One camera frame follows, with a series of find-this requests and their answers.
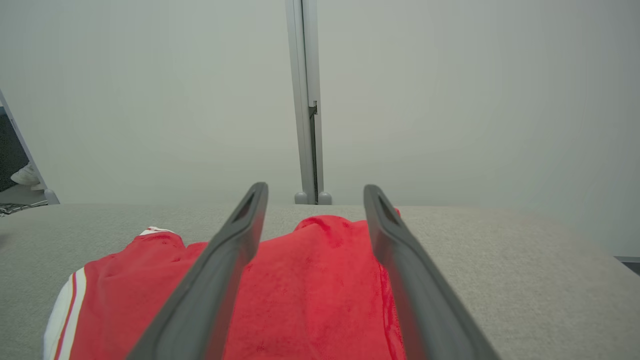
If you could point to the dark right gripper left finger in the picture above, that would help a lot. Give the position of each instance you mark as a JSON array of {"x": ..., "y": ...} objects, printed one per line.
[{"x": 210, "y": 290}]

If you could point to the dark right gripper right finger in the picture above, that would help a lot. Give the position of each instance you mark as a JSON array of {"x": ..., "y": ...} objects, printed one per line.
[{"x": 425, "y": 300}]

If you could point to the red white striped jersey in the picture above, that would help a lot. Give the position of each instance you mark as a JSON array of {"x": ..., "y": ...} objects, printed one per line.
[{"x": 310, "y": 280}]

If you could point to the white sneaker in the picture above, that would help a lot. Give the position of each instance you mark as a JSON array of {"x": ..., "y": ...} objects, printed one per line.
[{"x": 25, "y": 176}]

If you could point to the black desk panel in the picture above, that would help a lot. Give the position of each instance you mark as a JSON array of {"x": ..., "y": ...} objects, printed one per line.
[{"x": 10, "y": 150}]

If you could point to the grey rounded post foot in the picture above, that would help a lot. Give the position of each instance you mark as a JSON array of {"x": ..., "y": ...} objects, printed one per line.
[
  {"x": 300, "y": 198},
  {"x": 325, "y": 198}
]

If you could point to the grey metal partition post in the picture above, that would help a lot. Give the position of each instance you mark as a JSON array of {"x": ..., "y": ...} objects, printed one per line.
[{"x": 300, "y": 100}]

